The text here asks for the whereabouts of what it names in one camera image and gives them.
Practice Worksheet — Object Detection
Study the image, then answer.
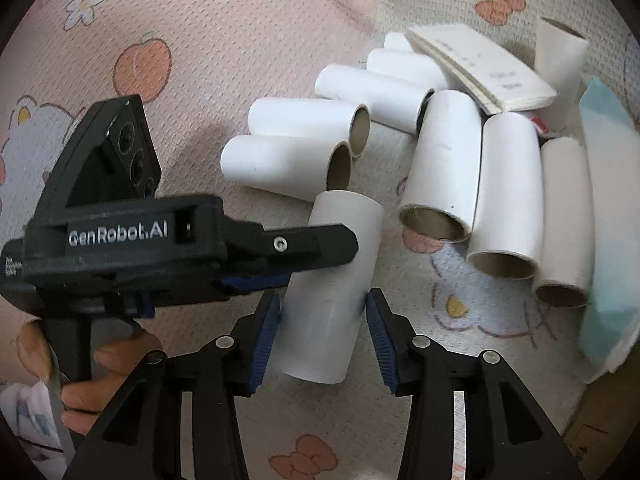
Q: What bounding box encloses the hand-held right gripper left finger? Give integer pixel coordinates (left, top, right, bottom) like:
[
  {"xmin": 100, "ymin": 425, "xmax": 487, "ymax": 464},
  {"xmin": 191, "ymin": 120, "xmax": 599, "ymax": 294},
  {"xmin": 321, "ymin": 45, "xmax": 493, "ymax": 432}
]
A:
[{"xmin": 62, "ymin": 292, "xmax": 281, "ymax": 480}]

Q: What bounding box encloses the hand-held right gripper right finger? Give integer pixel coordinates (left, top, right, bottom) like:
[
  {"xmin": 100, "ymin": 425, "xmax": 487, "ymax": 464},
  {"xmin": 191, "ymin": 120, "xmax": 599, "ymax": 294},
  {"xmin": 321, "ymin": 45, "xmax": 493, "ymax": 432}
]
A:
[{"xmin": 366, "ymin": 290, "xmax": 583, "ymax": 480}]

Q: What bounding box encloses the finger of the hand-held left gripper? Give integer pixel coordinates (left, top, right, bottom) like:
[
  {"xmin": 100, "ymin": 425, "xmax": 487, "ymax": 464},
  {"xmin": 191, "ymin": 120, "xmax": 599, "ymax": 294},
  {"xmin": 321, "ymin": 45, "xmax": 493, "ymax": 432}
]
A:
[
  {"xmin": 215, "ymin": 272, "xmax": 291, "ymax": 297},
  {"xmin": 225, "ymin": 222, "xmax": 360, "ymax": 281}
]

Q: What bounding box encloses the white paper roll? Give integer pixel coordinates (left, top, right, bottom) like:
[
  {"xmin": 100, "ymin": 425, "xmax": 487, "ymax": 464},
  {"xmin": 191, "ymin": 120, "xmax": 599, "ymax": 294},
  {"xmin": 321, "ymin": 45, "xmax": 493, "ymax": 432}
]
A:
[{"xmin": 280, "ymin": 190, "xmax": 386, "ymax": 386}]

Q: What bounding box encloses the pile of white cardboard tubes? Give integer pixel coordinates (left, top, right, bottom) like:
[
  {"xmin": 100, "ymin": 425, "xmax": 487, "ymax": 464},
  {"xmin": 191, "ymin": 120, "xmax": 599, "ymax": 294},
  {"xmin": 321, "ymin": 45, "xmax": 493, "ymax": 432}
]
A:
[{"xmin": 220, "ymin": 15, "xmax": 596, "ymax": 311}]

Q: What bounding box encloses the person's left hand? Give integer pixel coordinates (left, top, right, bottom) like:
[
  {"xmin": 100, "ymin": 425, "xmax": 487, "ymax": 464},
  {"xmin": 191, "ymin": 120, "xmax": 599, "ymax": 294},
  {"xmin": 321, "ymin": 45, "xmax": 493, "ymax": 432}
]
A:
[{"xmin": 17, "ymin": 321, "xmax": 163, "ymax": 413}]

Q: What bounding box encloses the cartoon printed blanket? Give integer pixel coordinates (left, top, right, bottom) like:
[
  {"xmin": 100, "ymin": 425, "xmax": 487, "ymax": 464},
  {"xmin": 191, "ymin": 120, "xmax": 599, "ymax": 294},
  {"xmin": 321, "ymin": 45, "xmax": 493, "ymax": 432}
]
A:
[{"xmin": 0, "ymin": 0, "xmax": 640, "ymax": 480}]

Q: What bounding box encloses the brown cardboard box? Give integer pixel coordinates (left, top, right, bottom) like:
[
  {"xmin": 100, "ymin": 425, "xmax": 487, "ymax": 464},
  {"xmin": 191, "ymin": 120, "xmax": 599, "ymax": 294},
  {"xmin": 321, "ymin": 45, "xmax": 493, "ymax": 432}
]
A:
[{"xmin": 565, "ymin": 380, "xmax": 631, "ymax": 480}]

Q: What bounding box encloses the white paper pad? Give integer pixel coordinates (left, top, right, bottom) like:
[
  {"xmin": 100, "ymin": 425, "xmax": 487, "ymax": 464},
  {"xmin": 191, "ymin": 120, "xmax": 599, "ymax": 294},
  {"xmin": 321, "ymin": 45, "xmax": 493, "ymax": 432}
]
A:
[{"xmin": 405, "ymin": 22, "xmax": 558, "ymax": 116}]

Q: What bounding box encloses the light blue packet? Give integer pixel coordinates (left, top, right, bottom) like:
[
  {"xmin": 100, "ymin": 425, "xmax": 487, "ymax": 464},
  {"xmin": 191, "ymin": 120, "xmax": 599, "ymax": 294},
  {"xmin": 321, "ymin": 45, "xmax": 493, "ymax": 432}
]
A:
[{"xmin": 577, "ymin": 77, "xmax": 640, "ymax": 386}]

